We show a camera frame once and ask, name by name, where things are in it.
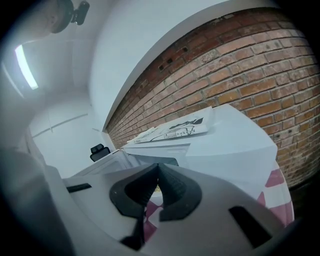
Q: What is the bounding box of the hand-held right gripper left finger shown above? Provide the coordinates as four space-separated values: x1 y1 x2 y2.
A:
44 162 160 256

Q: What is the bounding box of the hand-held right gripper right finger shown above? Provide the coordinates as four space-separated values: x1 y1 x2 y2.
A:
144 162 285 256

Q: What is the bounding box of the black office chair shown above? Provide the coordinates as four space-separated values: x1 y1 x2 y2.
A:
89 143 111 163

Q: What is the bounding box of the pink white checkered tablecloth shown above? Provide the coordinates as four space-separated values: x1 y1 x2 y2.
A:
143 167 295 241

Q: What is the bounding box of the white printed booklet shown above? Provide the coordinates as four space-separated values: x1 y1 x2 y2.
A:
126 106 216 145

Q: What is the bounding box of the long ceiling light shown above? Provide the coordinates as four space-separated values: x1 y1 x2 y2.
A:
14 44 40 91

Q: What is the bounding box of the black head camera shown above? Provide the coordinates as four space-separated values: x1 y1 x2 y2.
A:
71 0 91 26

